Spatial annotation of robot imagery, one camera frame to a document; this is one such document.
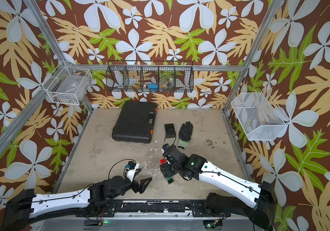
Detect aluminium frame post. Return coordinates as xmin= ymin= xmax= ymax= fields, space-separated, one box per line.
xmin=222 ymin=1 xmax=284 ymax=113

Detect black green work glove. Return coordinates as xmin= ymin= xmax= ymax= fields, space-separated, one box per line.
xmin=178 ymin=121 xmax=193 ymax=149

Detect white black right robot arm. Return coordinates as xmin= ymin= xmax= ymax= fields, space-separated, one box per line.
xmin=160 ymin=144 xmax=278 ymax=231

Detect black plastic tool case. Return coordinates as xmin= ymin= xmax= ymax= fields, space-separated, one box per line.
xmin=112 ymin=101 xmax=157 ymax=143

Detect white mesh basket right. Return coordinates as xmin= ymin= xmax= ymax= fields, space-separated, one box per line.
xmin=231 ymin=89 xmax=289 ymax=141

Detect black wire basket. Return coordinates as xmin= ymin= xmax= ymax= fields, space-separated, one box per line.
xmin=104 ymin=60 xmax=194 ymax=93

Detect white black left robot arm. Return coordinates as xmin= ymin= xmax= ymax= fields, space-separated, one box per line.
xmin=0 ymin=176 xmax=152 ymax=231

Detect small black battery box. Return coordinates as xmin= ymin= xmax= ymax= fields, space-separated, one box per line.
xmin=165 ymin=124 xmax=176 ymax=139

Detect clear plastic in basket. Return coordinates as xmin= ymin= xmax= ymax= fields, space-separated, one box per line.
xmin=158 ymin=76 xmax=174 ymax=92

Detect blue object in basket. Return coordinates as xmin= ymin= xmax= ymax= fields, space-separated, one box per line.
xmin=148 ymin=83 xmax=159 ymax=92

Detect red lego brick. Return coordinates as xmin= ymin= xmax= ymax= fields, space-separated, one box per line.
xmin=160 ymin=158 xmax=167 ymax=164

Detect white wire basket left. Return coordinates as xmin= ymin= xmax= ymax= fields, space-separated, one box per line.
xmin=45 ymin=66 xmax=92 ymax=105

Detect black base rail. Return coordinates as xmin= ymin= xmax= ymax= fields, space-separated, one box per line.
xmin=75 ymin=199 xmax=212 ymax=218

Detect dark green lego brick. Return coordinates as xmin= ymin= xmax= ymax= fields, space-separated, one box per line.
xmin=167 ymin=177 xmax=174 ymax=184

